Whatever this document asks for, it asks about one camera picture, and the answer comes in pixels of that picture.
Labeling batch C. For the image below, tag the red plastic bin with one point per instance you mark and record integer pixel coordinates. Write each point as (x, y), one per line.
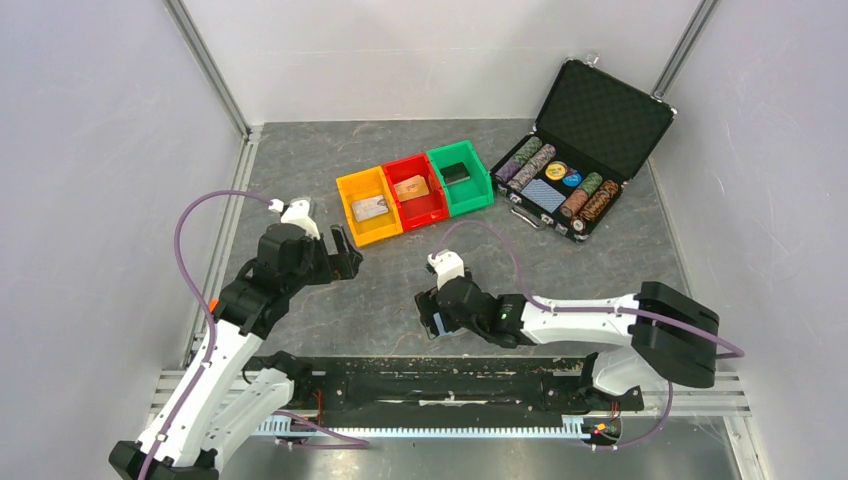
(423, 211)

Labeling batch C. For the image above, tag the blue dealer button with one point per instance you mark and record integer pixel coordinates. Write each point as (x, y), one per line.
(572, 179)

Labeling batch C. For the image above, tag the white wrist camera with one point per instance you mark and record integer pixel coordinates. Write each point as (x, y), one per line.
(297, 212)
(446, 265)

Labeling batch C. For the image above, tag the yellow plastic bin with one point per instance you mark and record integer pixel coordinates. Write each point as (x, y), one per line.
(364, 184)

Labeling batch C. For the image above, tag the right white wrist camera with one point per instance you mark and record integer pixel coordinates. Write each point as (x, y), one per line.
(446, 265)

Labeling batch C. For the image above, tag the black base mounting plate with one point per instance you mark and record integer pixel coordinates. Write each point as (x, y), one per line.
(450, 392)

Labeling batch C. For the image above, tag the green plastic bin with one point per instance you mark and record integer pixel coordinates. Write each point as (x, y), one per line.
(470, 195)

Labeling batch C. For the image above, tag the aluminium frame post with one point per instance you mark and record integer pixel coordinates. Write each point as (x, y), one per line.
(203, 56)
(684, 47)

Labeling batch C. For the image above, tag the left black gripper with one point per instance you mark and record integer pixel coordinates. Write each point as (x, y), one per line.
(344, 265)

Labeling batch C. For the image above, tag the black poker chip case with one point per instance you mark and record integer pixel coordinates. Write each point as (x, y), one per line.
(597, 123)

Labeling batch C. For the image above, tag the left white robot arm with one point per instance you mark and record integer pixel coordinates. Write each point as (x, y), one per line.
(197, 432)

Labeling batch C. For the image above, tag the tan card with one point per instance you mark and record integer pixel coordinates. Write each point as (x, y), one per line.
(411, 188)

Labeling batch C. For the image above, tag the blue playing card deck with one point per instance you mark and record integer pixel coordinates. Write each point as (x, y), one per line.
(544, 195)

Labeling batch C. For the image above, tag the grey card holder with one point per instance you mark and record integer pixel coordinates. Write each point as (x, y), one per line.
(438, 329)

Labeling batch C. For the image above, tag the yellow dealer button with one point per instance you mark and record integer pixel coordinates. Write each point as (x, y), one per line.
(556, 170)

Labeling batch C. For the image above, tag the green poker chip row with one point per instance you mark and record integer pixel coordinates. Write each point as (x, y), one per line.
(527, 151)

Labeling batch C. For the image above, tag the silver card in yellow bin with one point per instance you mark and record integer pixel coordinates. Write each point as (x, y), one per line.
(369, 208)

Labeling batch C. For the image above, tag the purple poker chip row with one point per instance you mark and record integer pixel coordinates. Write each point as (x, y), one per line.
(517, 178)

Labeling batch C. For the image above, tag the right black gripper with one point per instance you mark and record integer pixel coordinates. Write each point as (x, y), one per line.
(427, 305)

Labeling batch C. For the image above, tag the brown poker chip row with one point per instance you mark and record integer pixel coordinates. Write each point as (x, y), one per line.
(587, 198)

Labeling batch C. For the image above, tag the right aluminium frame post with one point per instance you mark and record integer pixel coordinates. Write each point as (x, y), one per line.
(684, 47)

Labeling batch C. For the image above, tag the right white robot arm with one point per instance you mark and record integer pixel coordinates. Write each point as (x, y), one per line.
(656, 333)

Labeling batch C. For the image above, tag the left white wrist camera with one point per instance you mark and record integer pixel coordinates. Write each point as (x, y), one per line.
(297, 212)

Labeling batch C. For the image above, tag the left aluminium frame post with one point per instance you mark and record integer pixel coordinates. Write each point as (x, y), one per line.
(203, 56)

